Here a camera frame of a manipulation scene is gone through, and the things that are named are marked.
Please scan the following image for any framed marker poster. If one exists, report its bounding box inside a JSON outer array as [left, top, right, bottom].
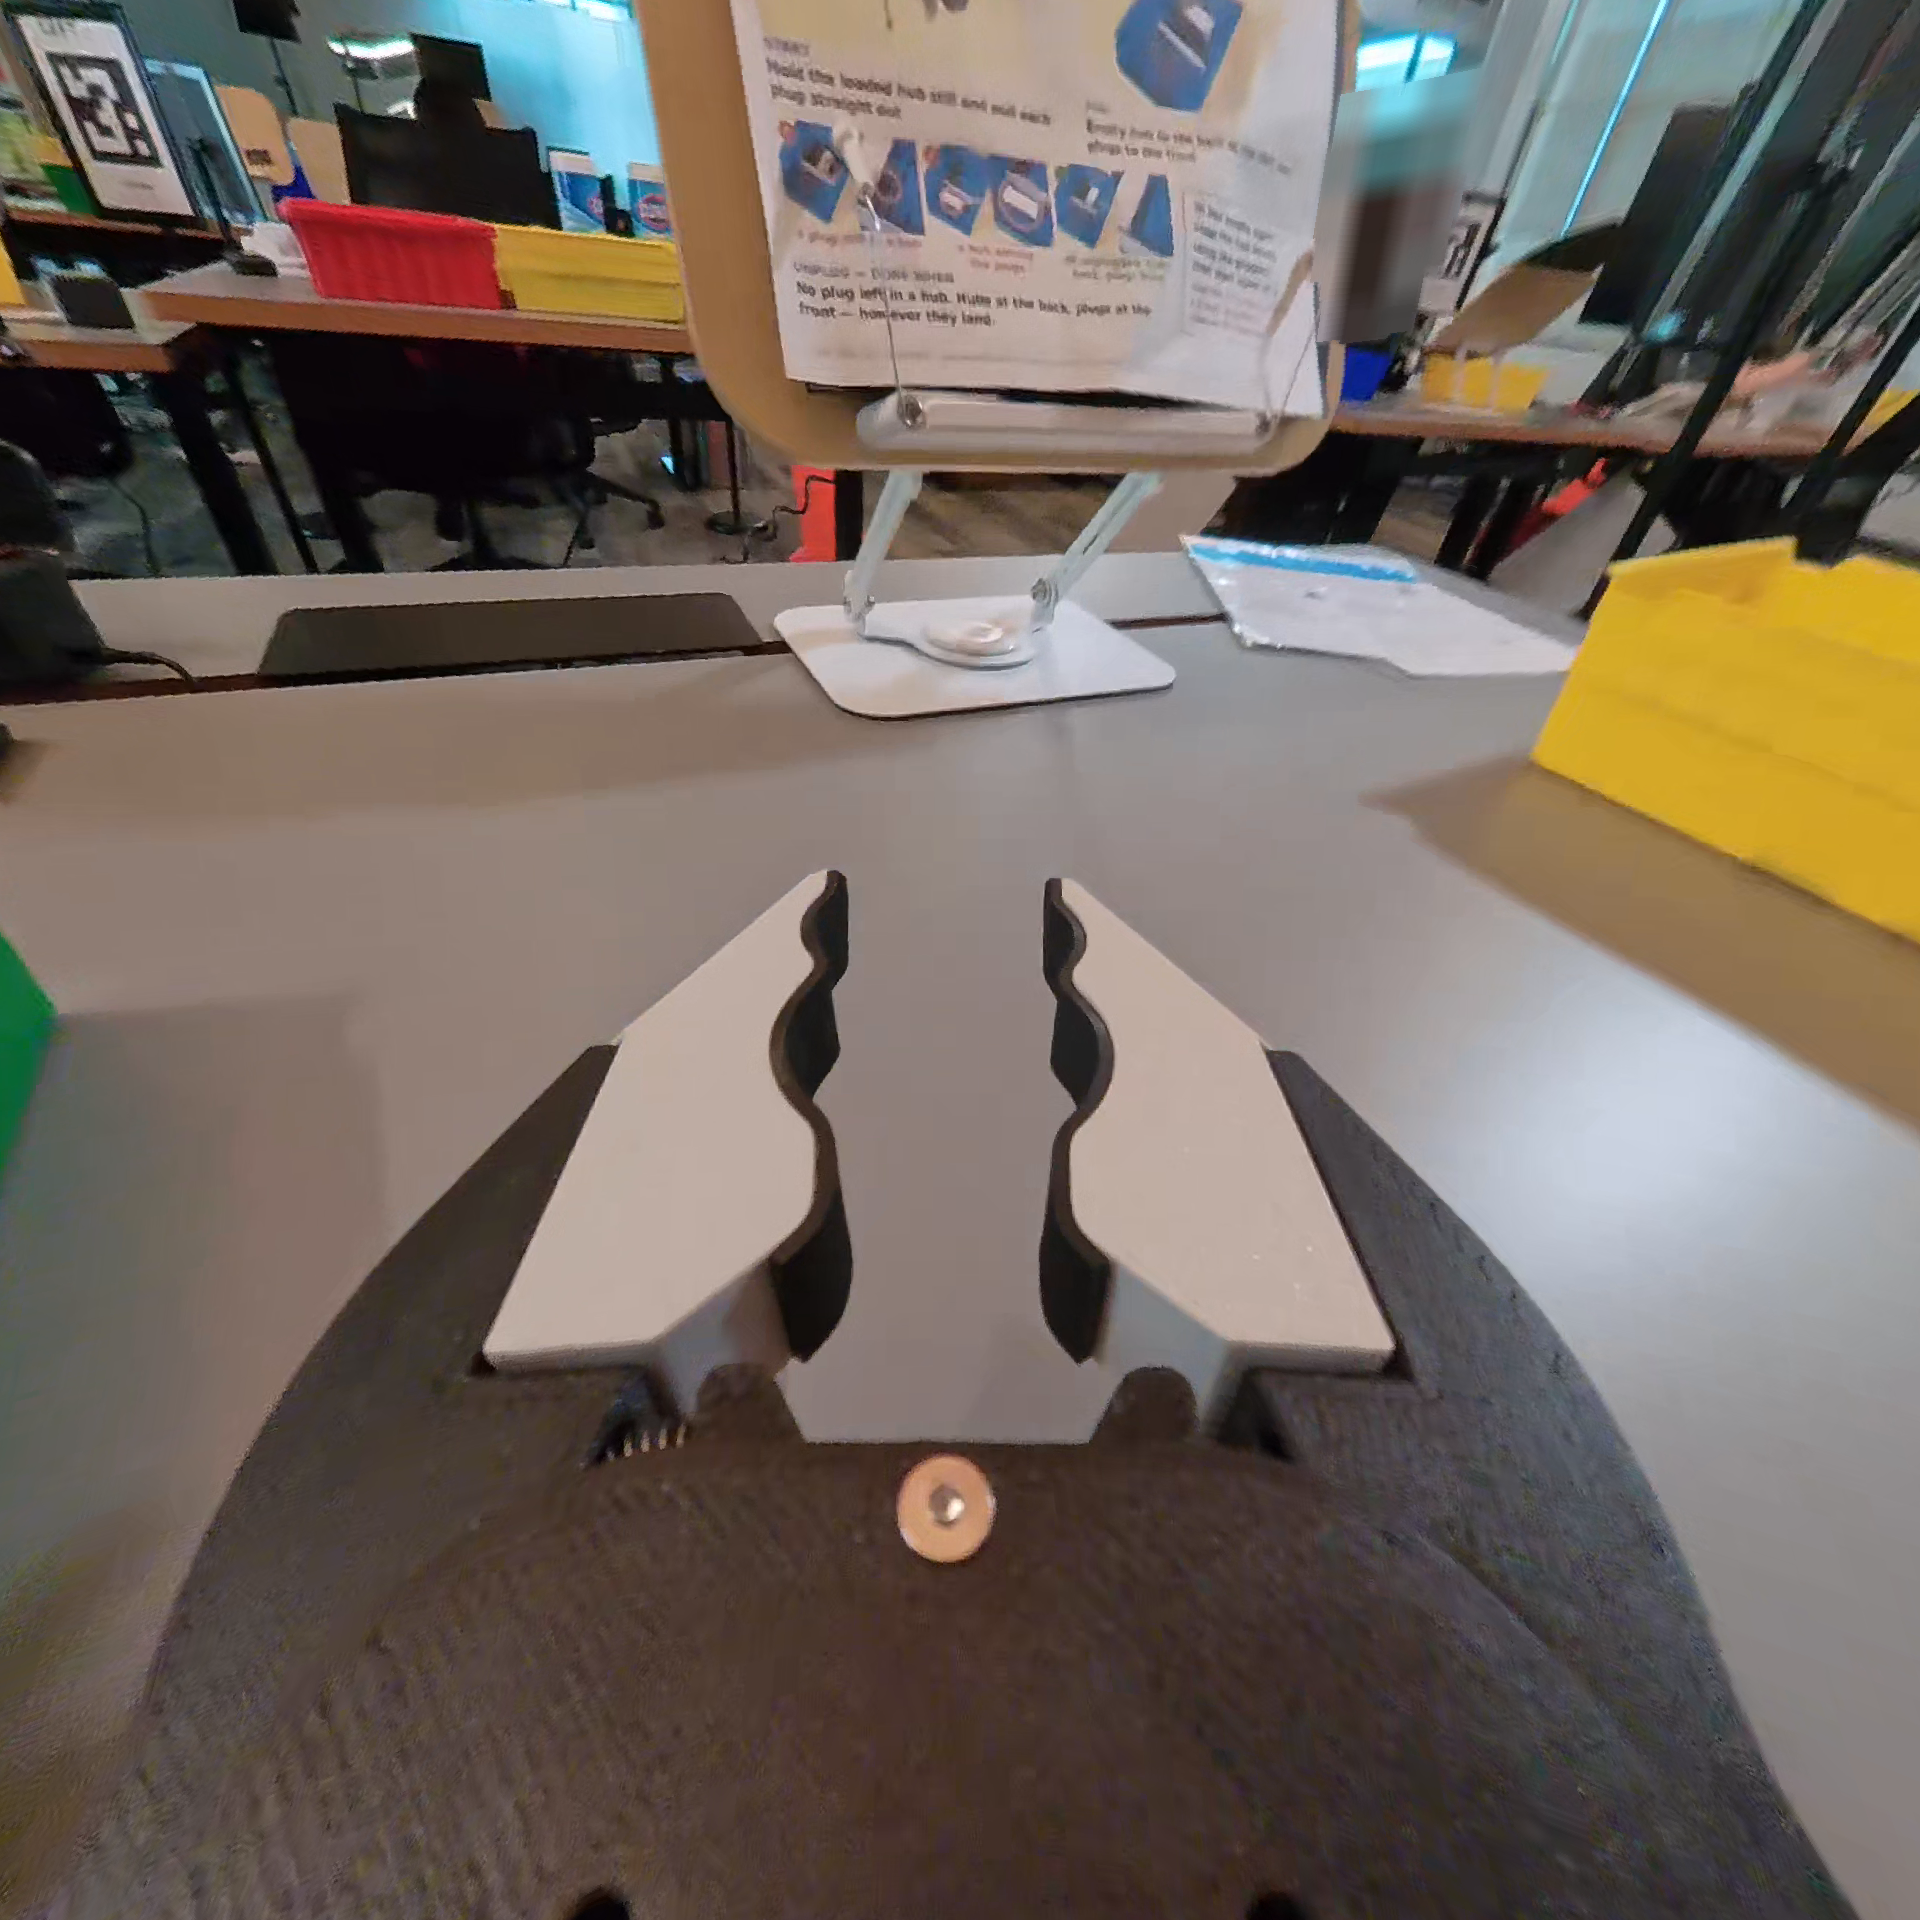
[[18, 5, 200, 221]]

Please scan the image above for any grey desk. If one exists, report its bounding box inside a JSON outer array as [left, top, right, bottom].
[[0, 555, 1920, 1920]]

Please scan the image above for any printed instruction sheet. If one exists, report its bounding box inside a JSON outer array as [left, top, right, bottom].
[[728, 0, 1345, 422]]

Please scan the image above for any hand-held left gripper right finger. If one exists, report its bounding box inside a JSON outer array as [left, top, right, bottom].
[[1038, 877, 1400, 1430]]

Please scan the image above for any instruction sheet on stand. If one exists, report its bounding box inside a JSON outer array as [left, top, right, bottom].
[[637, 0, 1362, 481]]

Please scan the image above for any green plastic bin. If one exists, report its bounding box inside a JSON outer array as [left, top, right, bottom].
[[0, 930, 61, 1179]]

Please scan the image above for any wooden workbench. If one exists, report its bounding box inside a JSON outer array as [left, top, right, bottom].
[[135, 270, 700, 579]]

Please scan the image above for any blue-striped clear plastic bag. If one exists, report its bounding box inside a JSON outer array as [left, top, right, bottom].
[[1181, 536, 1588, 682]]

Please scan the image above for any black office chair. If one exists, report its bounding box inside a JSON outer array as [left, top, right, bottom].
[[333, 36, 669, 565]]

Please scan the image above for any black rectangular desk plate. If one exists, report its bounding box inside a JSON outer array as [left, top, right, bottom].
[[257, 593, 769, 682]]

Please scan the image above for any yellow plastic bin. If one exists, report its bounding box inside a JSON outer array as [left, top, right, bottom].
[[1417, 352, 1549, 413], [1529, 536, 1920, 950], [492, 224, 688, 328]]

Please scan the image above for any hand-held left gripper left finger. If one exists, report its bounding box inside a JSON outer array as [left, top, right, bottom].
[[479, 872, 857, 1416]]

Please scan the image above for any red plastic bin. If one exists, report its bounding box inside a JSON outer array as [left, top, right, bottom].
[[279, 200, 502, 314]]

